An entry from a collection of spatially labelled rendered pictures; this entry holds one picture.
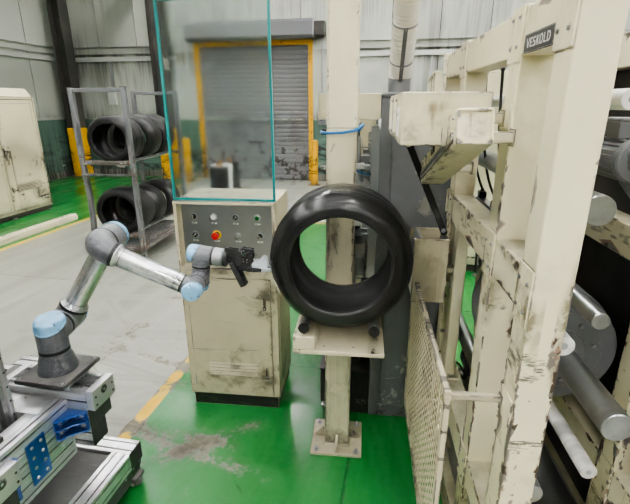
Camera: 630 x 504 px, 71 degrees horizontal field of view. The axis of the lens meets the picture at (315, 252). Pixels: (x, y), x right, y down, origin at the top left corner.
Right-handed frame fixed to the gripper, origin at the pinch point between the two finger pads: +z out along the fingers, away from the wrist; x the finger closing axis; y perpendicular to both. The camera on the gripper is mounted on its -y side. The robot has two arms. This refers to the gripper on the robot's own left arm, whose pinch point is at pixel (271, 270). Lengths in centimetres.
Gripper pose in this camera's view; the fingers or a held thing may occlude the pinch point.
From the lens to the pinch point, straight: 183.8
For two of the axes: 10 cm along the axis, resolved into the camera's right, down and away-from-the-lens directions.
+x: 1.1, -3.1, 9.4
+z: 9.9, 1.5, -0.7
